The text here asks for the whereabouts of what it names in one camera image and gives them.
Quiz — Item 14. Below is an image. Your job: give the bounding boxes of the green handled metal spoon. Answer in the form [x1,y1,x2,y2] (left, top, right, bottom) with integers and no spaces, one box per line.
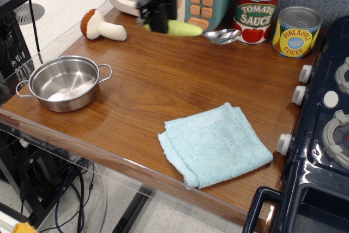
[143,19,242,45]

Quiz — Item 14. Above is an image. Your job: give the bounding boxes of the stainless steel pot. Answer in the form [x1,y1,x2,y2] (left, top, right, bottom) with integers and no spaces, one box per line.
[15,56,113,113]

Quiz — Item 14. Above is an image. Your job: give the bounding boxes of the light blue folded cloth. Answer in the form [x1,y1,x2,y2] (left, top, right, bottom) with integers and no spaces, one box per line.
[158,103,273,188]

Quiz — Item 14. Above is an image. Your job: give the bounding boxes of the plush mushroom toy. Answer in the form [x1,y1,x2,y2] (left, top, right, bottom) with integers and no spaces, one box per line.
[80,9,127,41]

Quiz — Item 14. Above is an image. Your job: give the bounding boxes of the tomato sauce can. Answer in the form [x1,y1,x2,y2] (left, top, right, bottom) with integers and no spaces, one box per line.
[233,0,279,44]

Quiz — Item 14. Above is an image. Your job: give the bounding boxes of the pineapple slices can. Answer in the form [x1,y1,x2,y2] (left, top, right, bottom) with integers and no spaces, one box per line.
[272,6,323,58]

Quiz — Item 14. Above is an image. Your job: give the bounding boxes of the dark blue toy stove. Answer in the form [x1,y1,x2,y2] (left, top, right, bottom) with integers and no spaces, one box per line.
[243,16,348,232]

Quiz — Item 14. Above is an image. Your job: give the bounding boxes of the yellow sponge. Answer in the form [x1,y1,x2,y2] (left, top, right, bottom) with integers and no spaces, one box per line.
[12,222,38,233]

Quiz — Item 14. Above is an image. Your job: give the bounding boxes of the blue cable under table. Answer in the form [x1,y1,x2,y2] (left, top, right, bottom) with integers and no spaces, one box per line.
[54,159,86,233]

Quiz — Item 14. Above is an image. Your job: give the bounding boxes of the black cable under table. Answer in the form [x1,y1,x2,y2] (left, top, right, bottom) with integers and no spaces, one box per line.
[38,159,96,233]

